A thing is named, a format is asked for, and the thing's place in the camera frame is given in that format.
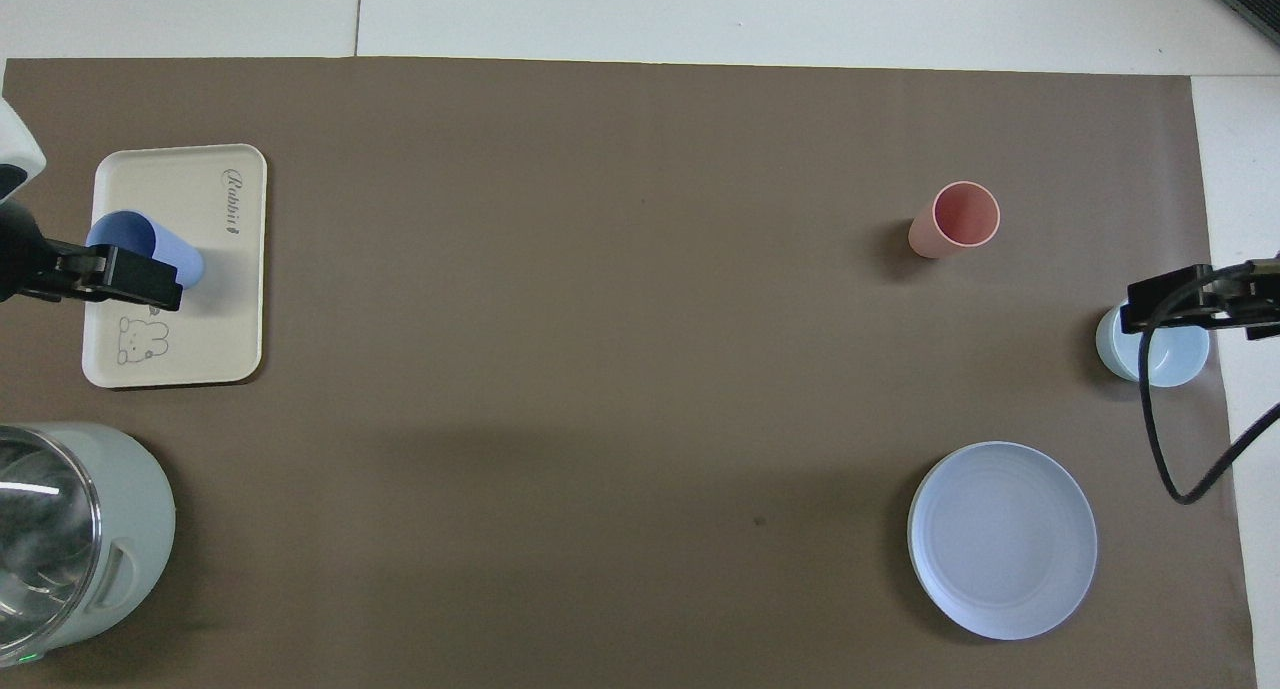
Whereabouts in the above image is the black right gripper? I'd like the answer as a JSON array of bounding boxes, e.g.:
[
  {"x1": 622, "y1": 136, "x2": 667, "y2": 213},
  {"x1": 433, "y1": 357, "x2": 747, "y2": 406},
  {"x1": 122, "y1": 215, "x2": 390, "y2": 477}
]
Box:
[{"x1": 1120, "y1": 257, "x2": 1280, "y2": 342}]

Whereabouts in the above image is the light blue bowl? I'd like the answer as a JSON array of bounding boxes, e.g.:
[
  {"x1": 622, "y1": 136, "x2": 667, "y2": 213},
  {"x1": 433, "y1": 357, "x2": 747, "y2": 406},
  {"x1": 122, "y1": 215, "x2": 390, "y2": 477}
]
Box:
[{"x1": 1095, "y1": 304, "x2": 1212, "y2": 388}]

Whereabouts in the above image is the blue plastic cup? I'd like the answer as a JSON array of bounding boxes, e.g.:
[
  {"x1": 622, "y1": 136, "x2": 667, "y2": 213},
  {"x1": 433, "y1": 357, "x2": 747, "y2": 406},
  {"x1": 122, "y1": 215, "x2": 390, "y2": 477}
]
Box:
[{"x1": 86, "y1": 210, "x2": 205, "y2": 291}]

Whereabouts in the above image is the pale green cooking pot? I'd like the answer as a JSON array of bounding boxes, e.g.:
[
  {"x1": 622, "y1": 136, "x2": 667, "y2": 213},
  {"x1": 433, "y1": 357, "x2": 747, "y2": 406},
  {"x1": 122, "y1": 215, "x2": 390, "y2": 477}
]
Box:
[{"x1": 0, "y1": 422, "x2": 177, "y2": 668}]

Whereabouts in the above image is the brown table mat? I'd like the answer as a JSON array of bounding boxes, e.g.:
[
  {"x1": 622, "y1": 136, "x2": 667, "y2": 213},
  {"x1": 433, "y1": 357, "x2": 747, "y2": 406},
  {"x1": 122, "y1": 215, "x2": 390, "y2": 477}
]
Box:
[{"x1": 0, "y1": 57, "x2": 1259, "y2": 689}]

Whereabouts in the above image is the cream tray with rabbit print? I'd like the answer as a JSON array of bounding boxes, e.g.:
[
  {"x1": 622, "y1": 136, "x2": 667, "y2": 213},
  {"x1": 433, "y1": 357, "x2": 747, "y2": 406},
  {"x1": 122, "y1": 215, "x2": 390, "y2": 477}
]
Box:
[{"x1": 81, "y1": 144, "x2": 268, "y2": 388}]

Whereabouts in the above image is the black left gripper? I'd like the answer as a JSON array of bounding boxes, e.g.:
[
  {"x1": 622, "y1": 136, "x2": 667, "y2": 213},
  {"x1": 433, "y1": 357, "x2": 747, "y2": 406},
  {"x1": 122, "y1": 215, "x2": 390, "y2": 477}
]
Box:
[{"x1": 0, "y1": 204, "x2": 184, "y2": 313}]

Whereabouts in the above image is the pink plastic cup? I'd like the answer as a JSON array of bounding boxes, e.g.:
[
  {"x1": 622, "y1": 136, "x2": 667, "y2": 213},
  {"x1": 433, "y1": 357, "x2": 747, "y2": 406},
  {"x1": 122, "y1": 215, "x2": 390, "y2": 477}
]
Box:
[{"x1": 908, "y1": 181, "x2": 1001, "y2": 260}]

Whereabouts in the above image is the blue round plate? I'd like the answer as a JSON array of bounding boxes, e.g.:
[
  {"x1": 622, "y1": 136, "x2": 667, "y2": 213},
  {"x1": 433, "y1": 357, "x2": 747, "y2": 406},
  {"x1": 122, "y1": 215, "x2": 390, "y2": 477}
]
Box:
[{"x1": 907, "y1": 441, "x2": 1099, "y2": 641}]

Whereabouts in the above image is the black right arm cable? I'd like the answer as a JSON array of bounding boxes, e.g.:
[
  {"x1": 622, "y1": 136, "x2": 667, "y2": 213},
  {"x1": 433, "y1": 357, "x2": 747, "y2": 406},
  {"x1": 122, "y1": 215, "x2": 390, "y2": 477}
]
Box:
[{"x1": 1138, "y1": 257, "x2": 1280, "y2": 506}]

